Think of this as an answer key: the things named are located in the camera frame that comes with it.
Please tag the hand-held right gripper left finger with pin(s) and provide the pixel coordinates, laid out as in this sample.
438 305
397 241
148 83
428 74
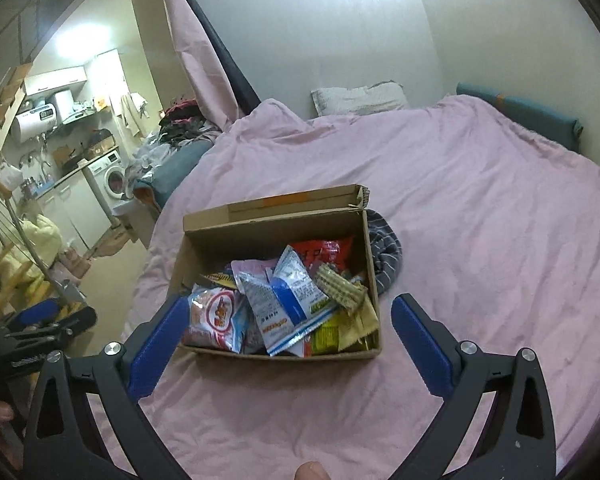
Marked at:
157 345

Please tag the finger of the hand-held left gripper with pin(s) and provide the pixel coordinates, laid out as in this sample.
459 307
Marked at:
37 314
77 320

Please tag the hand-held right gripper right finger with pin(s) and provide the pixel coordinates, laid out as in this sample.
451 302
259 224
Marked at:
420 345

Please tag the pink white snack packet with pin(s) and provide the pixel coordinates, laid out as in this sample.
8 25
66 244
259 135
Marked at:
215 317

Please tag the small red yellow packet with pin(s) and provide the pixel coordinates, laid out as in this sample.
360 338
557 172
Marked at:
220 278

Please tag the yellow snack packet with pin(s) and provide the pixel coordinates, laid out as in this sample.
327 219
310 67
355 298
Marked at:
327 335

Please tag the tan wafer packet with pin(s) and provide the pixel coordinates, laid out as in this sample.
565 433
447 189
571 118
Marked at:
337 287

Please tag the red snack bag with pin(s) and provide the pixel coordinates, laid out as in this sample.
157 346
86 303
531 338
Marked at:
330 252

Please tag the white blue snack packet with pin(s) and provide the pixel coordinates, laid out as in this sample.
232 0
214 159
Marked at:
290 305

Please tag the brown cardboard box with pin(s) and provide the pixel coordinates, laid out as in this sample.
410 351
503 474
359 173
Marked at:
280 215

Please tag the person's right hand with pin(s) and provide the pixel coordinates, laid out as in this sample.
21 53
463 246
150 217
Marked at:
312 471

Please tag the wooden rack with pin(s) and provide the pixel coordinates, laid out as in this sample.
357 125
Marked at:
25 290

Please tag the pale yellow blanket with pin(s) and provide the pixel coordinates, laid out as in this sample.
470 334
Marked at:
35 240

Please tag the patterned floor mat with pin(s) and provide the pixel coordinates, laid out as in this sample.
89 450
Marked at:
115 244

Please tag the grey striped cloth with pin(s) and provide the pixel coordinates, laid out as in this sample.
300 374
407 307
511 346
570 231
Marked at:
385 255

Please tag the white kitchen base cabinets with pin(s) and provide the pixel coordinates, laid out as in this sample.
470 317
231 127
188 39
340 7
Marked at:
72 210

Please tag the pink blanket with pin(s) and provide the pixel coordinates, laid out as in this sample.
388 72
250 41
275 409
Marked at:
480 235

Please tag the white washing machine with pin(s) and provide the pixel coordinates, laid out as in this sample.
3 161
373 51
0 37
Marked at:
111 180

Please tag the white water heater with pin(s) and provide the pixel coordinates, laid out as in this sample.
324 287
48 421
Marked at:
32 122

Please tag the wooden staircase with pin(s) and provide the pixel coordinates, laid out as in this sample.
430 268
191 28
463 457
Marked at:
5 110

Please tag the white hanging towel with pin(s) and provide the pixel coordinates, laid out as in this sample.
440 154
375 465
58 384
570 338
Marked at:
130 112

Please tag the grey pillow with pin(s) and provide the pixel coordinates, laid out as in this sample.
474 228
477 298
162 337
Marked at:
360 99

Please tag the teal bolster cushion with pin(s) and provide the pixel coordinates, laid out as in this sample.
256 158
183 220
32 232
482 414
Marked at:
525 110

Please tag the pink hanging sheet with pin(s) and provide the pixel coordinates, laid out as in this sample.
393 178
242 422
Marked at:
200 70

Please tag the white wall cabinet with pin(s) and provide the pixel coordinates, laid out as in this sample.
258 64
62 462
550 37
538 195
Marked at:
55 80

